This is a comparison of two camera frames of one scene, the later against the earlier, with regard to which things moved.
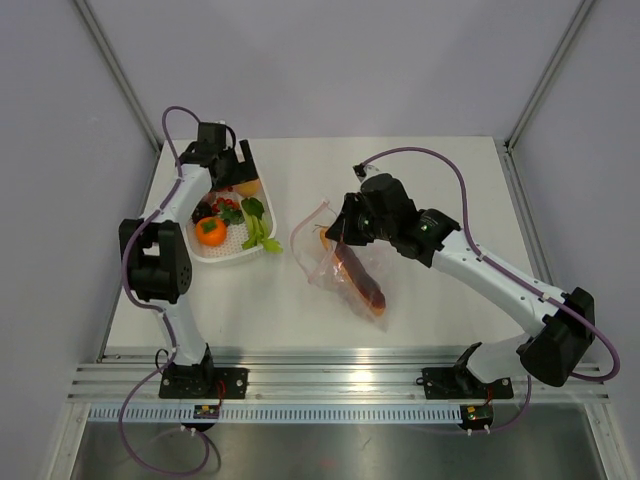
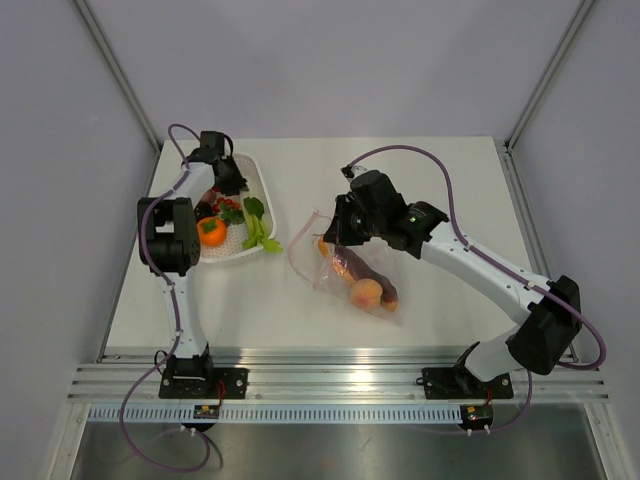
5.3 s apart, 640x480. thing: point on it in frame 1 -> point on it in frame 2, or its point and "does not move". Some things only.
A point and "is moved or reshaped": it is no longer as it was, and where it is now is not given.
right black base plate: (457, 383) does not move
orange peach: (249, 188) -> (367, 293)
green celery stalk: (259, 229) does not move
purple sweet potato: (355, 273) is moved or reshaped
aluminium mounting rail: (340, 376) does not move
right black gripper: (339, 229) does not move
